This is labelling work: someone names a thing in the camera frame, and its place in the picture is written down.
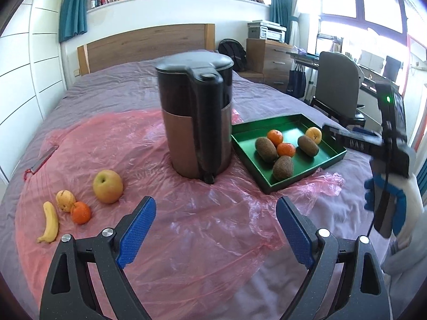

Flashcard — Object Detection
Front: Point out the small mottled yellow apple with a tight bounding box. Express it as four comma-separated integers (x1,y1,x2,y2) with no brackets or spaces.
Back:
56,190,76,213

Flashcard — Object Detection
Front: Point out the small smooth yellow apple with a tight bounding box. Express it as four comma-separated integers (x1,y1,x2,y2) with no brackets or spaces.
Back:
306,127,322,145

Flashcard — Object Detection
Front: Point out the pink plastic sheet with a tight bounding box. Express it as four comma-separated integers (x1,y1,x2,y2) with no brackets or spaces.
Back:
15,107,346,320

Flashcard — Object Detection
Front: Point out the brown kiwi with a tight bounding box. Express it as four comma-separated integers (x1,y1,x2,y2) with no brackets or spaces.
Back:
255,137,279,163
297,135,319,157
272,155,294,181

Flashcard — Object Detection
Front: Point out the black backpack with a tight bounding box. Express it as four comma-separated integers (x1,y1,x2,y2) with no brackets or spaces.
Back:
218,38,247,72

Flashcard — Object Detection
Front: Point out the person's right hand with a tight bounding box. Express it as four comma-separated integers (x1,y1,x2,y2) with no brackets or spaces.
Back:
363,171,427,241

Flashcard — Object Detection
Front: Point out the right hand-held gripper cable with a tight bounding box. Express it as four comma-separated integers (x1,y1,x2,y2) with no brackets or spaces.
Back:
369,120,392,239

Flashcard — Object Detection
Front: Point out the wooden dresser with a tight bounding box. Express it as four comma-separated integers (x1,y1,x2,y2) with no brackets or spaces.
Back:
246,38,296,92

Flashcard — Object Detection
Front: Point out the large window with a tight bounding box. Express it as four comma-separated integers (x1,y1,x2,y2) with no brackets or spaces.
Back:
294,0,427,84

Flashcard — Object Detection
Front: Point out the black steel electric kettle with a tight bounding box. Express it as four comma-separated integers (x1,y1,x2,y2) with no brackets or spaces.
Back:
155,51,235,185

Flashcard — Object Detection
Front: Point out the orange metal frame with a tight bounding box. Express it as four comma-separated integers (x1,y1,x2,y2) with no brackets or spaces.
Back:
405,33,427,154

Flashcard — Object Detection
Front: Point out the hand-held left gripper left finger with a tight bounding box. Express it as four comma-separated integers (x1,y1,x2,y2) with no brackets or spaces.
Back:
39,196,157,320

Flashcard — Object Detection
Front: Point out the large yellow apple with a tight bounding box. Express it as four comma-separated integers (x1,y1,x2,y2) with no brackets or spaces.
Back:
93,170,123,205

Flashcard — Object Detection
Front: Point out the person's right forearm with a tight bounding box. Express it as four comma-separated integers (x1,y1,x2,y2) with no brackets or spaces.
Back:
380,227,427,320

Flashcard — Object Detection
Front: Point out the red knife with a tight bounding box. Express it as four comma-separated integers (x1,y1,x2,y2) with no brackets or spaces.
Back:
23,144,60,182

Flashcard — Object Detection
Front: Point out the wooden bed headboard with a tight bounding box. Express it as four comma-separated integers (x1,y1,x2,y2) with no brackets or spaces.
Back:
77,23,216,75

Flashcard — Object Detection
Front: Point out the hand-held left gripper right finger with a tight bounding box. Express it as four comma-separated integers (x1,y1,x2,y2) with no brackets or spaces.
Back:
276,196,392,320

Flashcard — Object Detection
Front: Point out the teal curtain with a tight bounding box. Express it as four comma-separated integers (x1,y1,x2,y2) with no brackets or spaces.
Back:
59,0,89,43
270,0,301,45

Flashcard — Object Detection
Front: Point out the grey office chair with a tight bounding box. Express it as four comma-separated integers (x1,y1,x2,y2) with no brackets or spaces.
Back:
310,51,366,129

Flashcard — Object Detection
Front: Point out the white printer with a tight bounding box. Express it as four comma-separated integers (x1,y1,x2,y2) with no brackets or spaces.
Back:
247,20,287,43

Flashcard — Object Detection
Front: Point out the low wooden nightstand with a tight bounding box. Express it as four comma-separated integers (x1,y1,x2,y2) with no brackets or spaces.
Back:
238,70,266,84

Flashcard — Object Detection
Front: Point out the orange tangerine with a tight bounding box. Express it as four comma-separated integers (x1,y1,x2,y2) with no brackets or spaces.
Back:
71,202,92,225
267,129,284,146
277,143,297,159

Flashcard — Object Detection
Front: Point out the navy tote bag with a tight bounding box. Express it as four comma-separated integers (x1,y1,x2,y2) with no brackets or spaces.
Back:
286,65,307,98

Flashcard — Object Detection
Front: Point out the black desk monitor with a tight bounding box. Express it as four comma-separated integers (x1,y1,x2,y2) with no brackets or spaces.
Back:
383,56,402,82

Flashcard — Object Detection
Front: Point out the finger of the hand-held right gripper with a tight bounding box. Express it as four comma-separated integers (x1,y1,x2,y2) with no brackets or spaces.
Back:
349,125,379,137
322,124,384,155

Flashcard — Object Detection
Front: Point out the yellow banana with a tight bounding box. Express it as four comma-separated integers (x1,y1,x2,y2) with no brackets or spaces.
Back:
37,201,60,244

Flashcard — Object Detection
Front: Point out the green tray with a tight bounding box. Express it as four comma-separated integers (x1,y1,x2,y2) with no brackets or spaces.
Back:
231,113,348,194

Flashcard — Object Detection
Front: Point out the white wardrobe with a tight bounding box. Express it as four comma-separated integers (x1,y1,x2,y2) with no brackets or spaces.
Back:
0,0,72,187

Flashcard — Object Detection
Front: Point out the glass desk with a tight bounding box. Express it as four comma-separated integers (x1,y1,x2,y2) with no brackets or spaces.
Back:
287,48,381,90

